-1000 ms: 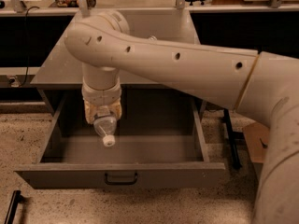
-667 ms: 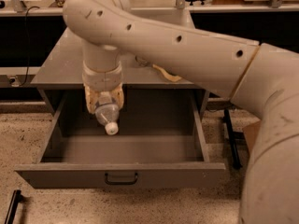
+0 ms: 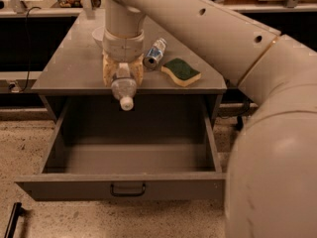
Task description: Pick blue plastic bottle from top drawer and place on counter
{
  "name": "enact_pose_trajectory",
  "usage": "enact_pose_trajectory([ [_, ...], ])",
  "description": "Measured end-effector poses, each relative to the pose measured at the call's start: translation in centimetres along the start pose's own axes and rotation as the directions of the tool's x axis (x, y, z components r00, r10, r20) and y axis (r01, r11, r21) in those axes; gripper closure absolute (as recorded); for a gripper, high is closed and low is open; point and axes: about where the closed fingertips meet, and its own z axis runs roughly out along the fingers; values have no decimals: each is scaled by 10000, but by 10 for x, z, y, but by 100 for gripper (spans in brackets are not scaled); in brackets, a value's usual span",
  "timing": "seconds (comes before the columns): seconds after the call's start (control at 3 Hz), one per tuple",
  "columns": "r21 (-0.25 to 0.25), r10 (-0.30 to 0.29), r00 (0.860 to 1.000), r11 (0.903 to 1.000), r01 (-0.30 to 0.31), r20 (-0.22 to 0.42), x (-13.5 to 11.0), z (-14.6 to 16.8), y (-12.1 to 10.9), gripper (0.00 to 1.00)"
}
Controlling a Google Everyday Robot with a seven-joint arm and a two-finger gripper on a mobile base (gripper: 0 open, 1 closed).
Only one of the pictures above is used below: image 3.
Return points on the green and yellow sponge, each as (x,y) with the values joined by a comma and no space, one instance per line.
(180,72)

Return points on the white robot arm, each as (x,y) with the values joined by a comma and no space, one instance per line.
(271,184)

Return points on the clear plastic water bottle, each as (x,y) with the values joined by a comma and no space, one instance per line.
(124,86)

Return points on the grey open top drawer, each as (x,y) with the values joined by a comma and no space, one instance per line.
(170,148)

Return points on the grey cabinet counter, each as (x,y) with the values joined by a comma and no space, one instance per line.
(76,67)

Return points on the white ceramic bowl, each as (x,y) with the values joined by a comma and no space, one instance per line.
(97,36)

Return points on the blue and silver can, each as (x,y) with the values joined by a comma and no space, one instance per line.
(155,54)

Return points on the black drawer handle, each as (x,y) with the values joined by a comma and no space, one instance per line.
(127,190)

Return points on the black stand leg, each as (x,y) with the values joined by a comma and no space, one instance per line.
(240,123)

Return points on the black bar on floor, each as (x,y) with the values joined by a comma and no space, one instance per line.
(16,213)

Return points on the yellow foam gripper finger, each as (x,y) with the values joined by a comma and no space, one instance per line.
(137,70)
(109,67)

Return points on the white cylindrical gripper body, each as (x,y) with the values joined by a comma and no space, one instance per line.
(123,49)

